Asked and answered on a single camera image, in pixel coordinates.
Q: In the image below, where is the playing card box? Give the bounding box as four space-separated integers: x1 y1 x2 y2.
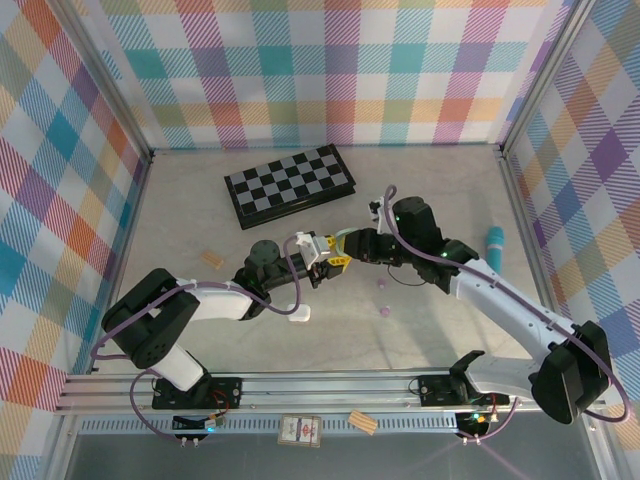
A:
277 414 322 448

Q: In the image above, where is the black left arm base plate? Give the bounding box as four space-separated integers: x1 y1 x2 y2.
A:
151 375 244 410

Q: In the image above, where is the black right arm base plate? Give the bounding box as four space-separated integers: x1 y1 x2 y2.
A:
418 370 511 407

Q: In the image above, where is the black power connector board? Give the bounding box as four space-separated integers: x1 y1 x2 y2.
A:
455 409 495 437
171 412 225 433

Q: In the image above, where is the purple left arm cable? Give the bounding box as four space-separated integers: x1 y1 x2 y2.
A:
92 233 314 444

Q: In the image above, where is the black grey folding chessboard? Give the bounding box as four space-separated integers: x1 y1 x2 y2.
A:
223 143 358 231

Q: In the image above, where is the aluminium floor rail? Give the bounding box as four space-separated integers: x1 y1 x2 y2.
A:
497 144 564 326
92 149 155 376

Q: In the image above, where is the wide aluminium mounting rail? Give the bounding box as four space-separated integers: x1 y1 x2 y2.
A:
54 368 609 415

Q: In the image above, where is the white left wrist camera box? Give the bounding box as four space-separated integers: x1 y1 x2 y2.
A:
294 230 327 269

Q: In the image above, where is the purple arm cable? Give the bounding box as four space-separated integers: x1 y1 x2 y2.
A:
379 184 629 444
92 233 314 444

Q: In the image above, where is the perforated metal cable tray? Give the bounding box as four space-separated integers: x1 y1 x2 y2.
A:
79 415 461 435

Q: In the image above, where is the aluminium frame post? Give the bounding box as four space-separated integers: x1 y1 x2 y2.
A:
498 0 600 157
47 0 155 164

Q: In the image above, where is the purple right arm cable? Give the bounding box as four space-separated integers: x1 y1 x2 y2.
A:
379 184 629 444

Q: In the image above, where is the teal cylindrical handheld device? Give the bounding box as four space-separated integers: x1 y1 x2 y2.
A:
483 226 505 270

